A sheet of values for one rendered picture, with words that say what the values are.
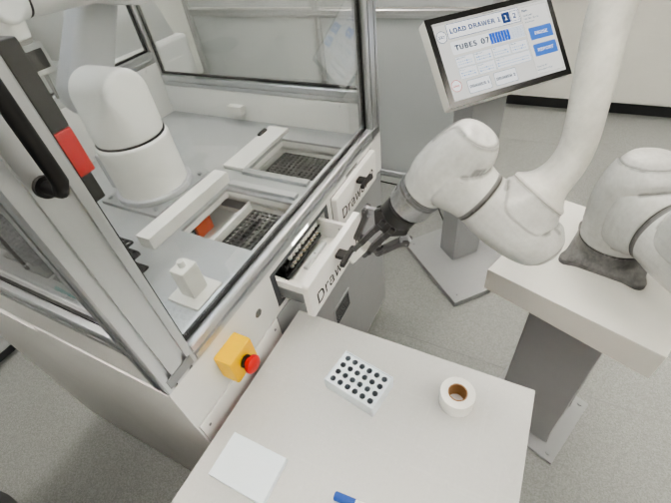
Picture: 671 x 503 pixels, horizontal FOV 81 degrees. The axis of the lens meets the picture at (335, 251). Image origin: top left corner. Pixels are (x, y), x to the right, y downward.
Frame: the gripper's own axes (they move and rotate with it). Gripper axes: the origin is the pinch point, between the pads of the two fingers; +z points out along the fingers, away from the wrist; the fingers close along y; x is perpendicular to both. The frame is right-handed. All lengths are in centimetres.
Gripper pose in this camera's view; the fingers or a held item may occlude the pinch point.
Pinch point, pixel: (358, 251)
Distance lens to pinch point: 94.7
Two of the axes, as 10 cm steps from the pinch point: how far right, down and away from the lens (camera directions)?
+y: -7.9, -6.1, -0.7
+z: -4.2, 4.6, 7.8
